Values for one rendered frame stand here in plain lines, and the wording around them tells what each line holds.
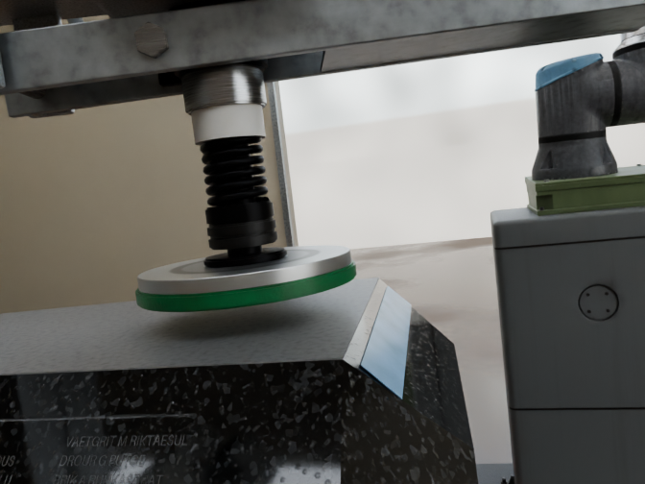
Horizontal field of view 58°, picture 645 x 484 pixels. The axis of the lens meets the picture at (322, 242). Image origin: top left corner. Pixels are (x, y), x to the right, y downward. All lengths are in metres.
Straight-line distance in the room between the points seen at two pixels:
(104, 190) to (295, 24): 6.05
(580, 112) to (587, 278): 0.37
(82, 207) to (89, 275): 0.73
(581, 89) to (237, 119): 1.02
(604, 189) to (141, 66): 1.07
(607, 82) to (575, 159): 0.18
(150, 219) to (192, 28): 5.74
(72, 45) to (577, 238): 1.06
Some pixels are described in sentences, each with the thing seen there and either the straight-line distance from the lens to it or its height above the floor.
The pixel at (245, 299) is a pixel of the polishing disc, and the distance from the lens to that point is 0.49.
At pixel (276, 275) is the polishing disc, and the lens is 0.49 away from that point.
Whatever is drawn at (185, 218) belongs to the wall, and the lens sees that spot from 6.06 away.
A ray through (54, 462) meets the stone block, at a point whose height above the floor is 0.79.
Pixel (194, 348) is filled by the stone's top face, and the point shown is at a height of 0.84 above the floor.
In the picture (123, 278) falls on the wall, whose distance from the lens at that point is 6.53.
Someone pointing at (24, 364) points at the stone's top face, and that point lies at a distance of 0.57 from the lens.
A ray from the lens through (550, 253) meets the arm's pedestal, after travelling 1.33.
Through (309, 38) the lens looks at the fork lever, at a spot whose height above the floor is 1.09.
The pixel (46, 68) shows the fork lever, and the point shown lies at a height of 1.09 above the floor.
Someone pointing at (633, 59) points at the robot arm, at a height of 1.17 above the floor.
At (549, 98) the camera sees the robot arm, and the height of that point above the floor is 1.11.
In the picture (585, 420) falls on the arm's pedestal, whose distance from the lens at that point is 1.44.
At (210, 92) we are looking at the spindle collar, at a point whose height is 1.06.
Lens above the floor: 0.96
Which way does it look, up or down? 5 degrees down
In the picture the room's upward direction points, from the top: 7 degrees counter-clockwise
